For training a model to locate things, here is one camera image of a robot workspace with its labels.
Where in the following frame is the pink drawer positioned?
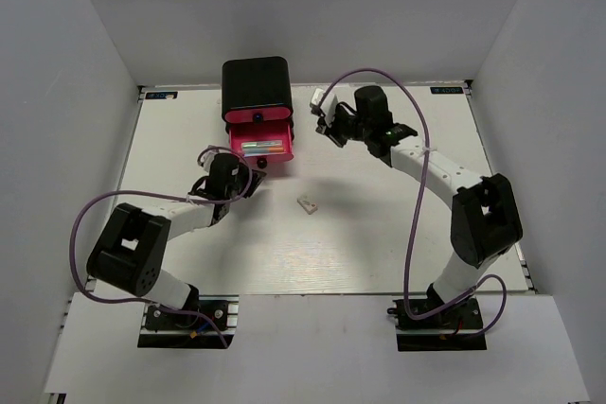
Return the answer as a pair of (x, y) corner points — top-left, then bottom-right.
(228, 120), (294, 168)
(223, 106), (293, 124)

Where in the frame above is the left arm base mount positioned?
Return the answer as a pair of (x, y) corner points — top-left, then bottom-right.
(137, 296), (240, 350)

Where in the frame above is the purple cable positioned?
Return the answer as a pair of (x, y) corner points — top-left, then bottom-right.
(69, 147), (255, 348)
(321, 66), (510, 340)

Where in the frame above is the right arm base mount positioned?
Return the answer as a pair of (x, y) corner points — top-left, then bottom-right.
(386, 298), (487, 352)

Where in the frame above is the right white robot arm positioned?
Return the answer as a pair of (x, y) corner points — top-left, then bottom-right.
(310, 85), (523, 327)

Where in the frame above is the black drawer cabinet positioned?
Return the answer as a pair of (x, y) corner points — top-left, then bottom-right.
(221, 56), (294, 133)

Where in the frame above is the orange capped highlighter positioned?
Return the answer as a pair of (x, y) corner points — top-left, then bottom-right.
(242, 147), (285, 156)

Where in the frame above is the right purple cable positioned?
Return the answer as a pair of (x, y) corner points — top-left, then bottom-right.
(321, 66), (510, 340)

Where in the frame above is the small staples box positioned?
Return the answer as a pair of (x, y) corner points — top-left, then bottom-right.
(296, 194), (318, 215)

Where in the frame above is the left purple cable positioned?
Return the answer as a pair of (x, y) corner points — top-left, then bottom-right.
(69, 147), (255, 348)

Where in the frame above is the left blue corner label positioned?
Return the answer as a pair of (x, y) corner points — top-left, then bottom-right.
(145, 91), (178, 100)

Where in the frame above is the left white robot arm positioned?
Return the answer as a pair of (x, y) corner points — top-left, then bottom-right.
(86, 148), (266, 327)

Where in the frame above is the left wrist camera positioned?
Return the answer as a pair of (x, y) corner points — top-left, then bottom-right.
(197, 149), (218, 172)

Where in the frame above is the right blue corner label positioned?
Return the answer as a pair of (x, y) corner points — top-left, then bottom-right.
(430, 86), (464, 95)

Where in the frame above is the blue corner label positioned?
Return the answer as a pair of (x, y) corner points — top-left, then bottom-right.
(430, 86), (464, 95)
(145, 91), (178, 100)

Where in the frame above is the green capped highlighter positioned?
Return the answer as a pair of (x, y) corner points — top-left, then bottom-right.
(241, 140), (283, 149)

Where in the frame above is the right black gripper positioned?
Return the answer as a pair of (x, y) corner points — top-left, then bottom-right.
(317, 106), (372, 148)

